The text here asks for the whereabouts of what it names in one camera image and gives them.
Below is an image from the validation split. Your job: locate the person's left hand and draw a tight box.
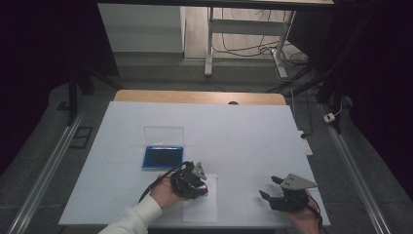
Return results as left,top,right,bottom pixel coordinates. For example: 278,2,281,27
148,175,185,210

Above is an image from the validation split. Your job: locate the aluminium floor rail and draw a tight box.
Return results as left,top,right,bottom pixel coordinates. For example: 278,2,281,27
5,96,91,234
319,102,393,234

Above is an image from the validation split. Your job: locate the white cabinet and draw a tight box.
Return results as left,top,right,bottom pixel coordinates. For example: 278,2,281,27
96,3,186,54

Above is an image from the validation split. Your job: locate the white desk frame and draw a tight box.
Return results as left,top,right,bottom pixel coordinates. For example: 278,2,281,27
204,6,297,79

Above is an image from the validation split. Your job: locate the hand-held gripper black cable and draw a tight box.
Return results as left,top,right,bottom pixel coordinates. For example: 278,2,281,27
138,161,192,205
303,204,324,233

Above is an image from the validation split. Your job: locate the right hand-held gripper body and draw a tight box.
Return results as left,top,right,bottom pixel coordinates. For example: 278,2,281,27
268,173,319,214

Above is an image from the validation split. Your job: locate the tangle of floor cables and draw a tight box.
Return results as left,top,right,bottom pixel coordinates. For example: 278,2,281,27
212,9,310,67

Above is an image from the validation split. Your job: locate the white paper sheet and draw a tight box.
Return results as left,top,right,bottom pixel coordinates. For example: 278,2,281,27
181,174,219,224

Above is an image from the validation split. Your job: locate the person's right hand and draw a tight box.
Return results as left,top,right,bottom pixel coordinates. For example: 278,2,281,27
284,190,323,234

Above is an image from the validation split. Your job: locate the black metal stand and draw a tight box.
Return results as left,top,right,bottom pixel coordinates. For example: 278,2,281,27
66,62,123,127
266,19,350,135

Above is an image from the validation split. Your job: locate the blue ink pad clear case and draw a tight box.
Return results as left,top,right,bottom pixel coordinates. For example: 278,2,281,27
141,125,185,172

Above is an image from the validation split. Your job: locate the right hand-held gripper black cable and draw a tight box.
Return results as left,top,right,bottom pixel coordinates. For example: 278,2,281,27
303,204,324,233

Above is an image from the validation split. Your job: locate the left hand-held gripper black cable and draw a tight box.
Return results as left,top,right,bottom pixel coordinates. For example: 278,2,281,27
138,161,192,205

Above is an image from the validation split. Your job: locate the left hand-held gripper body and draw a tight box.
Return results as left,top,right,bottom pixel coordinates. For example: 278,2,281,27
169,161,209,200

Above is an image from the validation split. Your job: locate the wooden table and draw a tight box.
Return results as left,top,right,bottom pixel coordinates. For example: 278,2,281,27
57,89,332,228

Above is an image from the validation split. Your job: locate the black curtain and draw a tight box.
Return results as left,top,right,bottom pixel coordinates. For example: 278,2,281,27
286,0,413,199
0,0,120,176

